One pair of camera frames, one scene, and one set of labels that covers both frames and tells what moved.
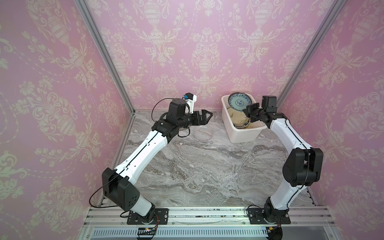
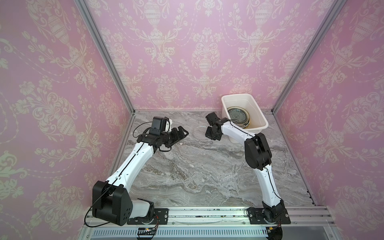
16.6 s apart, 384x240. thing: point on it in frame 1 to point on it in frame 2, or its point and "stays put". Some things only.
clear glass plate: [203, 134] stays put
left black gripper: [203, 120] to [177, 137]
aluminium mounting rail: [208, 223] stays put
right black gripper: [256, 112] to [213, 125]
